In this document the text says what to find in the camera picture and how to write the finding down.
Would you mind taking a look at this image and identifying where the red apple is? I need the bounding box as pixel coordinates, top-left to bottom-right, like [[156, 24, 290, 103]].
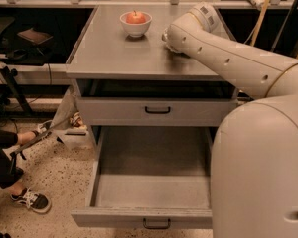
[[126, 11, 146, 24]]

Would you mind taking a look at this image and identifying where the person's black trouser leg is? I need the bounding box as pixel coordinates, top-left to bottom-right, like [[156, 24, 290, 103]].
[[0, 130, 18, 189]]

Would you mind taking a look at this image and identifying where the black drawer handle upper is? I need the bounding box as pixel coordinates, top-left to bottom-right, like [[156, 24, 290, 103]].
[[144, 106, 171, 115]]

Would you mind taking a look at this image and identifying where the closed grey upper drawer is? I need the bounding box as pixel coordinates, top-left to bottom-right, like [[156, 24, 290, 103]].
[[76, 97, 237, 127]]

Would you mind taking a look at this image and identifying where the white ceramic bowl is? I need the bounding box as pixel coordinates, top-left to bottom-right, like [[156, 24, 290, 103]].
[[120, 11, 152, 38]]

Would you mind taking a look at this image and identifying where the grey drawer cabinet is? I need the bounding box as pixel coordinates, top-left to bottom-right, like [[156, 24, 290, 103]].
[[67, 5, 236, 151]]

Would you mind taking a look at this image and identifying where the black drawer handle lower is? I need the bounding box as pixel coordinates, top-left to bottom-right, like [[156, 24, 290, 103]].
[[142, 218, 171, 230]]

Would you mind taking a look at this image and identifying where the black drawer handle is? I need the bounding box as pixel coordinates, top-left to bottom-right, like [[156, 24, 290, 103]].
[[142, 218, 171, 230], [144, 106, 171, 115]]

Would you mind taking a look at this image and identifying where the black and white sneaker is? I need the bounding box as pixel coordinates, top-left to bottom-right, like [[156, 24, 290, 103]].
[[11, 188, 52, 214]]

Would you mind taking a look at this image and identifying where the open grey middle drawer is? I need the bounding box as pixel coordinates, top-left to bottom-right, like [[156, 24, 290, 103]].
[[72, 126, 212, 229]]

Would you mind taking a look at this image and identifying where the dark stool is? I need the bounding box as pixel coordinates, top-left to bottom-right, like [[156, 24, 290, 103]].
[[18, 28, 53, 45]]

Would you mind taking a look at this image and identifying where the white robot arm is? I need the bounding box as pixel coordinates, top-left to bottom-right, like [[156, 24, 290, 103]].
[[164, 3, 298, 238]]

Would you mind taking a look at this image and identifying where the black grabber stick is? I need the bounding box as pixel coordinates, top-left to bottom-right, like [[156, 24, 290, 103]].
[[9, 114, 74, 176]]

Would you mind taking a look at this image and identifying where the wooden stick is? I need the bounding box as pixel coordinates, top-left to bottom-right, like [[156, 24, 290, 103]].
[[250, 0, 270, 47]]

